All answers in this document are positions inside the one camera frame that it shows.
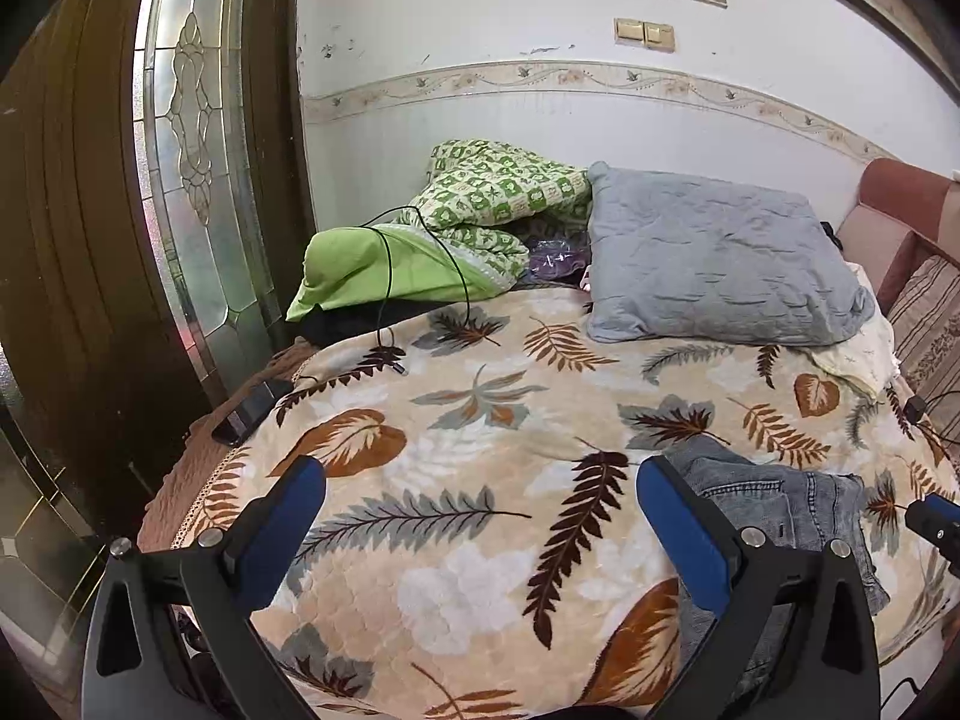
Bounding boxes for black phone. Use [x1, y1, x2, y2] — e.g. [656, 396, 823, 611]
[211, 379, 293, 445]

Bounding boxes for cream twig print pillow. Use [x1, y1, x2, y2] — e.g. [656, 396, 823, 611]
[810, 262, 901, 398]

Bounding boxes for grey quilted pillow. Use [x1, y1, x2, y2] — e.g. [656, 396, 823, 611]
[583, 160, 877, 347]

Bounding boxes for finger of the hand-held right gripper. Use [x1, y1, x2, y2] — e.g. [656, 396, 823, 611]
[904, 493, 960, 578]

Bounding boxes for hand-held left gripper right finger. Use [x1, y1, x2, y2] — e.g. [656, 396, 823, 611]
[636, 454, 880, 720]

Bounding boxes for black charger cable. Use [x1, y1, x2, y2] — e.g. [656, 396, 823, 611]
[919, 390, 960, 458]

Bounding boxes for thin black cable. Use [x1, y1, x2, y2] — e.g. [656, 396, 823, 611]
[358, 206, 473, 376]

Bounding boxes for grey-blue denim pants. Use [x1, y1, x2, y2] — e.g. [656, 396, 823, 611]
[664, 435, 893, 698]

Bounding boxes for leaf print blanket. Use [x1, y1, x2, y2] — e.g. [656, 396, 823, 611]
[169, 289, 960, 720]

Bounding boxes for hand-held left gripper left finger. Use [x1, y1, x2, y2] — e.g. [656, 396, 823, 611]
[81, 454, 327, 720]

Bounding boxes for green patterned quilt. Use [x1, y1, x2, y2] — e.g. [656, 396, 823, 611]
[285, 139, 593, 323]

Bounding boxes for dark cloth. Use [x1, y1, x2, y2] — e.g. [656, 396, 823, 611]
[300, 298, 451, 350]

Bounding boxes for purple plastic bag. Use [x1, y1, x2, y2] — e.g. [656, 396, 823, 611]
[525, 236, 593, 290]

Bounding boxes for beige light switch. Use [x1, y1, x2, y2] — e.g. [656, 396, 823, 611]
[613, 17, 676, 53]

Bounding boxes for wooden door with glass pane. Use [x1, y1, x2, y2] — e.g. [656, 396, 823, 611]
[0, 0, 316, 691]

